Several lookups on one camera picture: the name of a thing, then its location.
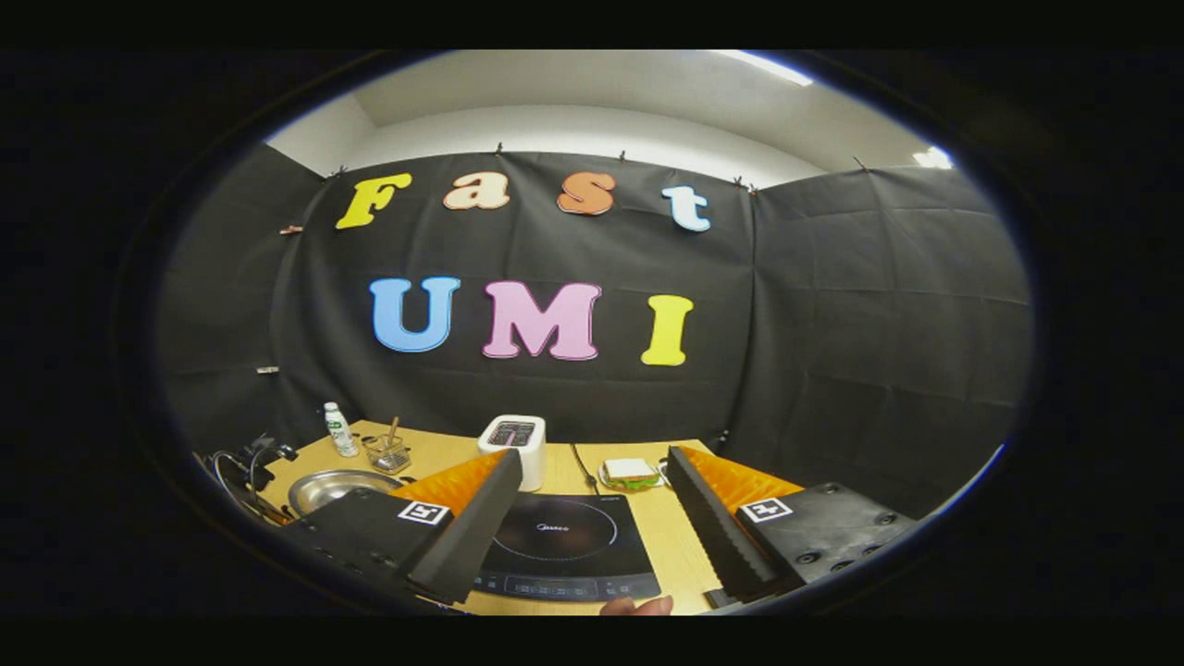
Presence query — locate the small white plate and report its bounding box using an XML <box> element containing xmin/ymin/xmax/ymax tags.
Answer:
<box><xmin>597</xmin><ymin>465</ymin><xmax>667</xmax><ymax>494</ymax></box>

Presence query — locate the white drink bottle green label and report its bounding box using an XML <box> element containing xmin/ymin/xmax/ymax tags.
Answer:
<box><xmin>323</xmin><ymin>401</ymin><xmax>361</xmax><ymax>459</ymax></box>

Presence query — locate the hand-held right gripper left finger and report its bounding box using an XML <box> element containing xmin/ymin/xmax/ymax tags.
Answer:
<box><xmin>282</xmin><ymin>449</ymin><xmax>524</xmax><ymax>608</ymax></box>

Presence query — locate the white toaster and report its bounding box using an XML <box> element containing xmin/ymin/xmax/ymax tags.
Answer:
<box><xmin>478</xmin><ymin>414</ymin><xmax>548</xmax><ymax>493</ymax></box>

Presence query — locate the wire basket holder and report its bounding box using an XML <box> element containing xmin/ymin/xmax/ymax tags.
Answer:
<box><xmin>362</xmin><ymin>433</ymin><xmax>413</xmax><ymax>475</ymax></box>

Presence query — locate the steel pot with black handles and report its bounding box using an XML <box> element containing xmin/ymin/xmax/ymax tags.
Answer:
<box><xmin>288</xmin><ymin>469</ymin><xmax>409</xmax><ymax>520</ymax></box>

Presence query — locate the sandwich with lettuce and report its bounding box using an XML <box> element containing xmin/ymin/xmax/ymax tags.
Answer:
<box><xmin>601</xmin><ymin>458</ymin><xmax>661</xmax><ymax>491</ymax></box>

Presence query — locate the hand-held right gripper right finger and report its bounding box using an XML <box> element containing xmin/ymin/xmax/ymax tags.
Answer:
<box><xmin>666</xmin><ymin>445</ymin><xmax>919</xmax><ymax>609</ymax></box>

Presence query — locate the black power cable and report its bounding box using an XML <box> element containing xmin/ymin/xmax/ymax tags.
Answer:
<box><xmin>568</xmin><ymin>442</ymin><xmax>601</xmax><ymax>494</ymax></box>

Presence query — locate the black induction cooktop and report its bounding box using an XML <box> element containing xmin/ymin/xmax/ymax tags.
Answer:
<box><xmin>472</xmin><ymin>493</ymin><xmax>663</xmax><ymax>605</ymax></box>

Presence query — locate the black backdrop cloth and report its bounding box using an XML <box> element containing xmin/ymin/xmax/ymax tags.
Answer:
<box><xmin>155</xmin><ymin>143</ymin><xmax>1035</xmax><ymax>521</ymax></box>

